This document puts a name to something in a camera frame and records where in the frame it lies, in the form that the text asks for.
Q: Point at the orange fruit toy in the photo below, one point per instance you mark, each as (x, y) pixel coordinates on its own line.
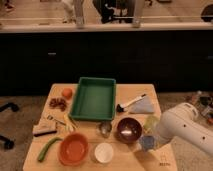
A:
(67, 93)

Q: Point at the black white dish brush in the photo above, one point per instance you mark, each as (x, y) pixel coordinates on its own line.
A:
(121, 107)

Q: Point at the small metal measuring cup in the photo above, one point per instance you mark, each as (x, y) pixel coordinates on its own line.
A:
(105, 129)

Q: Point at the brown pine cone cluster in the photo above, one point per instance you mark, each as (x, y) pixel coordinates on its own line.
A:
(58, 103)

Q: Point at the green plastic tray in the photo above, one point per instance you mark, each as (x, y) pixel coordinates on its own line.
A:
(94, 99)

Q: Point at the grey folded cloth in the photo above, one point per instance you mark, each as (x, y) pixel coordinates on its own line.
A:
(143, 106)

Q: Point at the yellow green peeler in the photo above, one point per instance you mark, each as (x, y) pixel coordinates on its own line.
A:
(69, 125)

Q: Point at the light green cup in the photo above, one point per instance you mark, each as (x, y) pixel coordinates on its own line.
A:
(150, 122)

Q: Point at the white cup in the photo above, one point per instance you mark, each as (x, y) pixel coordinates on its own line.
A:
(104, 153)

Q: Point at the dark purple bowl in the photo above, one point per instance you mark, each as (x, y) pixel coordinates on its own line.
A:
(129, 130)

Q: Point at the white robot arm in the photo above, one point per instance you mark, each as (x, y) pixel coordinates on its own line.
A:
(180, 121)

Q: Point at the orange plastic bowl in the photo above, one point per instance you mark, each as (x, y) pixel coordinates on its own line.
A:
(73, 149)

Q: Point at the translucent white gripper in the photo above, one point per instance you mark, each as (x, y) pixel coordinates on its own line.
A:
(159, 141)

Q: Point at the small metal tool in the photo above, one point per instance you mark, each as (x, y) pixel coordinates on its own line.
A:
(50, 117)

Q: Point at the green cucumber toy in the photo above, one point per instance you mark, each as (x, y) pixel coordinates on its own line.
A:
(43, 152)

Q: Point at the wooden table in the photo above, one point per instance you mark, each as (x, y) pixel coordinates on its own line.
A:
(127, 157)

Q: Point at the blue sponge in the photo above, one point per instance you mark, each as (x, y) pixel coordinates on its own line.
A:
(147, 142)

